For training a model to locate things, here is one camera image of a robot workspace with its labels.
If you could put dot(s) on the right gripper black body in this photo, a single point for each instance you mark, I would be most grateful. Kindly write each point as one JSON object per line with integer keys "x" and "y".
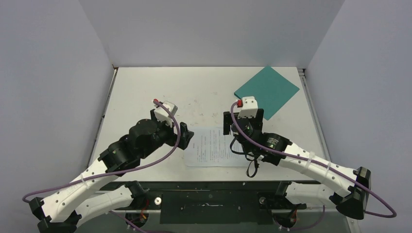
{"x": 228, "y": 121}

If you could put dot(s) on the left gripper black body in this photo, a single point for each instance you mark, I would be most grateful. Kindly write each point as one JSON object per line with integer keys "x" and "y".
{"x": 165, "y": 133}

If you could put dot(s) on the printed white paper sheet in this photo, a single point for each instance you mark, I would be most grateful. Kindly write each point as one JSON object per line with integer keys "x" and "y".
{"x": 210, "y": 148}

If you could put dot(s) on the teal folder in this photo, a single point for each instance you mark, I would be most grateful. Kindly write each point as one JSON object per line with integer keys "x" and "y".
{"x": 271, "y": 90}

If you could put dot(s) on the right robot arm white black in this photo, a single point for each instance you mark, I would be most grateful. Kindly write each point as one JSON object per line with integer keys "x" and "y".
{"x": 338, "y": 185}

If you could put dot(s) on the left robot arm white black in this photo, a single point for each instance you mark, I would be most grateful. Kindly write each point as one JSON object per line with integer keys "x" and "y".
{"x": 72, "y": 206}

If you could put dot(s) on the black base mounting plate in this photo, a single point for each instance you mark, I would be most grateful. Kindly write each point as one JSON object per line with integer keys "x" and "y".
{"x": 213, "y": 202}

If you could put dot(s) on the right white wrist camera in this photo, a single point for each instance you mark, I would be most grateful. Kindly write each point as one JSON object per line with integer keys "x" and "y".
{"x": 248, "y": 107}

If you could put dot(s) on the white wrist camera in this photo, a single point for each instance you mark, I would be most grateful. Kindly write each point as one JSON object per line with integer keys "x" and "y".
{"x": 164, "y": 112}
{"x": 248, "y": 107}

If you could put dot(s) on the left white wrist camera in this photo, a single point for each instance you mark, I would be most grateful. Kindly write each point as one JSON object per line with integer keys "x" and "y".
{"x": 164, "y": 112}

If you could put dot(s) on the aluminium rail frame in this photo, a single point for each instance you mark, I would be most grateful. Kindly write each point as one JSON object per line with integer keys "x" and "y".
{"x": 302, "y": 75}

